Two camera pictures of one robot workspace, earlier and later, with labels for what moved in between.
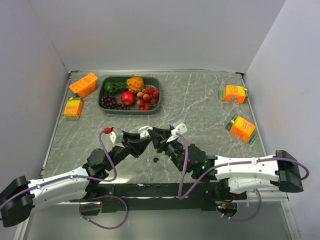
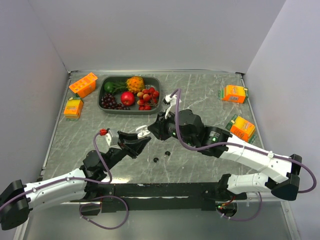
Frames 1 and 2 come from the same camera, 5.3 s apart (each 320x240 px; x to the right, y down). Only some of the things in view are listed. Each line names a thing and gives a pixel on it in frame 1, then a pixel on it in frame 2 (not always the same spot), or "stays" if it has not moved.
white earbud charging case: x=144 y=132 stays
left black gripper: x=137 y=146 stays
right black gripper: x=157 y=135 → x=158 y=127
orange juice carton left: x=73 y=109 stays
